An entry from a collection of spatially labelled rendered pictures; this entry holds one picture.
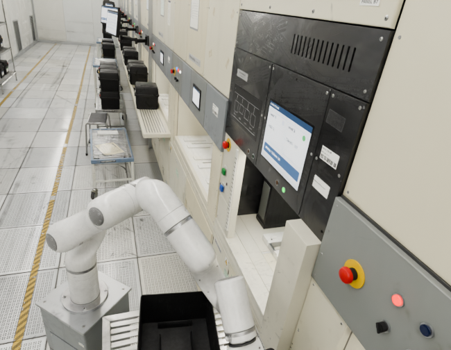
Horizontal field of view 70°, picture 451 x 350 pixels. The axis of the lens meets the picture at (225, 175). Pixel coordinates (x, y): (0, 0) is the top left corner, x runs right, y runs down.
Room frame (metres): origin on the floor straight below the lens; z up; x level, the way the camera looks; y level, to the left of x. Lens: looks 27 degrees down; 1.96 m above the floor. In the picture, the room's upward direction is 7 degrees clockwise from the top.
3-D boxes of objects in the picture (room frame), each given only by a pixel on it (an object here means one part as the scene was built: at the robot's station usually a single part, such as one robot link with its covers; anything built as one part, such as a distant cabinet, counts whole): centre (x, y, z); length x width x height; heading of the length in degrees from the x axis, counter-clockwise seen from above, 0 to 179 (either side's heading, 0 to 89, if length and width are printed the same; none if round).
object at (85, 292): (0.98, 0.55, 0.85); 0.19 x 0.19 x 0.18
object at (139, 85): (3.74, 1.04, 0.93); 0.30 x 0.28 x 0.26; 19
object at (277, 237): (1.34, -0.37, 0.89); 0.22 x 0.21 x 0.04; 112
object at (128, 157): (3.33, 1.33, 0.24); 0.97 x 0.52 x 0.48; 24
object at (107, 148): (3.15, 1.28, 0.47); 0.31 x 0.23 x 0.02; 43
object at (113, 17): (4.16, 1.38, 1.59); 0.50 x 0.41 x 0.36; 112
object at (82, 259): (1.01, 0.53, 1.07); 0.19 x 0.12 x 0.24; 149
